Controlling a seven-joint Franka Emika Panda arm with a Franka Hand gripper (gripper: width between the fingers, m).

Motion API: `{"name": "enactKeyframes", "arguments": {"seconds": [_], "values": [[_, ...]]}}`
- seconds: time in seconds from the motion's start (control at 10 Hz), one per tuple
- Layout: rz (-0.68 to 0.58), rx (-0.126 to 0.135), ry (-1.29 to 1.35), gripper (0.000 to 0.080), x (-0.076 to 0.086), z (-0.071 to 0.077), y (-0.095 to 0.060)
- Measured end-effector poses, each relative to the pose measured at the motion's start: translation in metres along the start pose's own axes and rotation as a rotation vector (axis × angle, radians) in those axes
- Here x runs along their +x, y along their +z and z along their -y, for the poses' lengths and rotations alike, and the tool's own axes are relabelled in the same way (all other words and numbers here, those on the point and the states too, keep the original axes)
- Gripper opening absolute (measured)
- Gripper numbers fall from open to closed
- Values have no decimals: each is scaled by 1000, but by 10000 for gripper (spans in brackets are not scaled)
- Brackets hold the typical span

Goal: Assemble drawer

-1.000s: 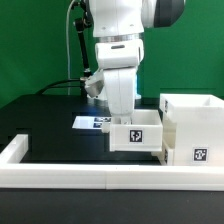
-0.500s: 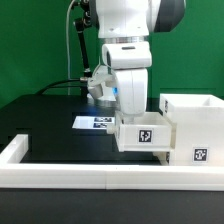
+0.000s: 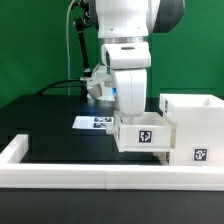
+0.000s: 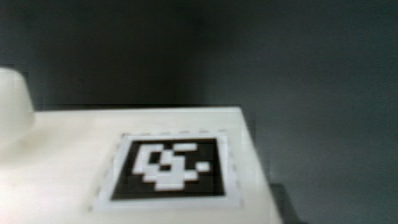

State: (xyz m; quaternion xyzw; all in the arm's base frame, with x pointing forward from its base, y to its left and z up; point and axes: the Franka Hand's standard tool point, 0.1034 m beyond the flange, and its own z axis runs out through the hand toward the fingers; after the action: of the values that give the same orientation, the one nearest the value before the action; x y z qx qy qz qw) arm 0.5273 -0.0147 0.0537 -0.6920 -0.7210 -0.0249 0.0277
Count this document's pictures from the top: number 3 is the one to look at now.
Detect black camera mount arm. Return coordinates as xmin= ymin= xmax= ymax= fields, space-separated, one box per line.
xmin=74 ymin=0 xmax=97 ymax=77

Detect white U-shaped border frame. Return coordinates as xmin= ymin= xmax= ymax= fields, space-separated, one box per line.
xmin=0 ymin=134 xmax=224 ymax=191

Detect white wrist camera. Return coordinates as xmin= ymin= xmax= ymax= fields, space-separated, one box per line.
xmin=86 ymin=64 xmax=113 ymax=100

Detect white hanging cable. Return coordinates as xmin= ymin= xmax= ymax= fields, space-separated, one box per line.
xmin=65 ymin=0 xmax=77 ymax=96

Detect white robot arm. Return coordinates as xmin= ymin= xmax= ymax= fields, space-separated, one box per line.
xmin=89 ymin=0 xmax=185 ymax=117

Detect white marker tag sheet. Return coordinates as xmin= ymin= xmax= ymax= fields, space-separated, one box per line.
xmin=73 ymin=116 xmax=113 ymax=130

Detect white drawer tray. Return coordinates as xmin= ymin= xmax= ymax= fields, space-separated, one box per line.
xmin=106 ymin=112 xmax=172 ymax=153
xmin=153 ymin=151 xmax=174 ymax=166

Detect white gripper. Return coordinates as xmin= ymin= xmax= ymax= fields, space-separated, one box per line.
xmin=101 ymin=42 xmax=151 ymax=117

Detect white front drawer tray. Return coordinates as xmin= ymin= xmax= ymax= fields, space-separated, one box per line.
xmin=153 ymin=151 xmax=174 ymax=166

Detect white drawer cabinet box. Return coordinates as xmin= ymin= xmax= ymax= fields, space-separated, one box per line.
xmin=159 ymin=94 xmax=224 ymax=166

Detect black cable on table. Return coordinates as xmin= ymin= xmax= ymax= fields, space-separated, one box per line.
xmin=35 ymin=76 xmax=91 ymax=96

